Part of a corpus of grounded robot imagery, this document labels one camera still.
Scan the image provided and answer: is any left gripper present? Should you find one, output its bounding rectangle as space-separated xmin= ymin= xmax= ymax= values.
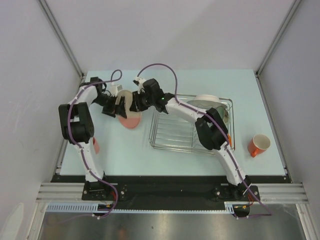
xmin=93 ymin=94 xmax=127 ymax=119

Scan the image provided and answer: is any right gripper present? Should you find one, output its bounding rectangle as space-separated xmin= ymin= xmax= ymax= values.
xmin=129 ymin=90 xmax=155 ymax=113

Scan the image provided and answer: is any pink cream tree plate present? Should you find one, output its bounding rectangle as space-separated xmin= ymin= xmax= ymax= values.
xmin=117 ymin=90 xmax=142 ymax=129

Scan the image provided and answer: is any metal wire dish rack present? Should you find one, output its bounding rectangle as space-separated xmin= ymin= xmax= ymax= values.
xmin=148 ymin=94 xmax=236 ymax=156

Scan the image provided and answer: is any white deep plate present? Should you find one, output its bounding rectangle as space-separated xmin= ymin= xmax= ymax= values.
xmin=187 ymin=94 xmax=221 ymax=109

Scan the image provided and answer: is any orange bowl white inside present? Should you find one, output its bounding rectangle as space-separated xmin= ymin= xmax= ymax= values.
xmin=227 ymin=133 xmax=235 ymax=152

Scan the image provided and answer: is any orange mug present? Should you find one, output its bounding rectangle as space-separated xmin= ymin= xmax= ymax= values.
xmin=247 ymin=134 xmax=271 ymax=158

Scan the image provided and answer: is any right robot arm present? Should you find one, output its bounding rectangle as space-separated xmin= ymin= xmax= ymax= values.
xmin=130 ymin=76 xmax=252 ymax=201

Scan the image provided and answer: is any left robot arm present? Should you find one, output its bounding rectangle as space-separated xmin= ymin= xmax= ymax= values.
xmin=58 ymin=77 xmax=123 ymax=200

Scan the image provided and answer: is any pink plastic cup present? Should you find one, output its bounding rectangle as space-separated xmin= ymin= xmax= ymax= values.
xmin=92 ymin=137 xmax=100 ymax=155

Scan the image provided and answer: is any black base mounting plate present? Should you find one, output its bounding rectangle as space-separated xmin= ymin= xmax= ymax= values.
xmin=81 ymin=182 xmax=249 ymax=202

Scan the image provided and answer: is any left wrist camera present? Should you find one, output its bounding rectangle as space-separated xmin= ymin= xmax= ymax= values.
xmin=109 ymin=84 xmax=123 ymax=97

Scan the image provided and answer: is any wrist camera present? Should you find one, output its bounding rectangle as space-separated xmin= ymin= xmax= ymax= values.
xmin=133 ymin=76 xmax=146 ymax=88
xmin=109 ymin=84 xmax=123 ymax=97

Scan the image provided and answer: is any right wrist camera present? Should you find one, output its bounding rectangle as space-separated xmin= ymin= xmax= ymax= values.
xmin=133 ymin=76 xmax=146 ymax=88

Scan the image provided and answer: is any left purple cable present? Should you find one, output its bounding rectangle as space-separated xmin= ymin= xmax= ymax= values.
xmin=66 ymin=69 xmax=123 ymax=221

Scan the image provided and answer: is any white slotted cable duct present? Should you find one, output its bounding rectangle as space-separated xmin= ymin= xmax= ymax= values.
xmin=46 ymin=202 xmax=235 ymax=214

